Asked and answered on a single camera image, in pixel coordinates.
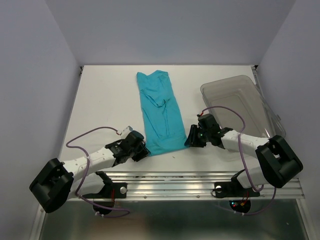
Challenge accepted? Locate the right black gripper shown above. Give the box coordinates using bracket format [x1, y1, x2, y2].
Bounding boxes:
[184, 124, 211, 147]

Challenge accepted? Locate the turquoise t shirt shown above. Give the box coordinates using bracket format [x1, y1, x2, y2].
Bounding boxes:
[136, 70, 187, 156]

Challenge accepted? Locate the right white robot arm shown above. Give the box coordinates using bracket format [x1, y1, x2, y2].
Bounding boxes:
[184, 113, 303, 195]

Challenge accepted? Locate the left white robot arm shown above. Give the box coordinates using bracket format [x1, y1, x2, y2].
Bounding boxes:
[29, 127, 150, 216]

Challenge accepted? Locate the clear plastic bin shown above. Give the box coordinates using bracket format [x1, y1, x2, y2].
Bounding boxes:
[200, 75, 286, 138]

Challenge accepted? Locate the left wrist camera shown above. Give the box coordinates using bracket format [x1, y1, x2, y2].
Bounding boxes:
[116, 125, 133, 139]

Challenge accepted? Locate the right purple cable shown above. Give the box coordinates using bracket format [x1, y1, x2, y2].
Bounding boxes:
[197, 106, 277, 217]

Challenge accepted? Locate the purple cable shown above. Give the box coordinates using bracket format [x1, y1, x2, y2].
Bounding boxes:
[66, 126, 131, 218]
[197, 106, 277, 217]

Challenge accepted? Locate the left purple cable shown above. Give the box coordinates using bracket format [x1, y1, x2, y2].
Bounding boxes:
[66, 126, 131, 218]

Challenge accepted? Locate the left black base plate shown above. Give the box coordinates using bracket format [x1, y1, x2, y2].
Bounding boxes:
[83, 182, 128, 199]

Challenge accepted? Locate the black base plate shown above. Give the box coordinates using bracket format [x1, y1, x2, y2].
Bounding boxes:
[83, 182, 128, 199]
[211, 181, 260, 199]

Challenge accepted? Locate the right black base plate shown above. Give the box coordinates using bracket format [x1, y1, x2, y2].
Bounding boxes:
[211, 181, 260, 199]

